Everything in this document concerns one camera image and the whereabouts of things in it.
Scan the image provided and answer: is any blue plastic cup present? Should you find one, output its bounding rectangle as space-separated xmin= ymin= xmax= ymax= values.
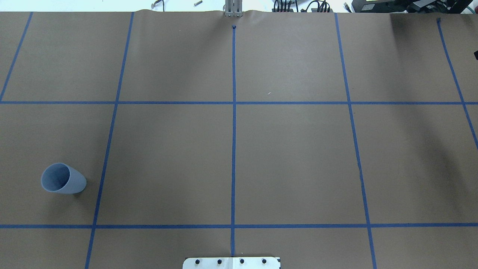
xmin=40 ymin=163 xmax=87 ymax=194

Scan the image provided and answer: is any black cable bundle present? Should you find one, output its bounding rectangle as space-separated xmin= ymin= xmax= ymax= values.
xmin=273 ymin=0 xmax=333 ymax=13

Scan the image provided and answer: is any brown paper table cover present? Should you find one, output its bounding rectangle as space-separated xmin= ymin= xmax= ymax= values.
xmin=1 ymin=10 xmax=477 ymax=269

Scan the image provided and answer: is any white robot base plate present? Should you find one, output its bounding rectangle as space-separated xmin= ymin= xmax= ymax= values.
xmin=182 ymin=257 xmax=282 ymax=269

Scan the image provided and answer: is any aluminium frame post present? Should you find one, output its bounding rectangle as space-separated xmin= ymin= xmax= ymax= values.
xmin=223 ymin=0 xmax=243 ymax=18

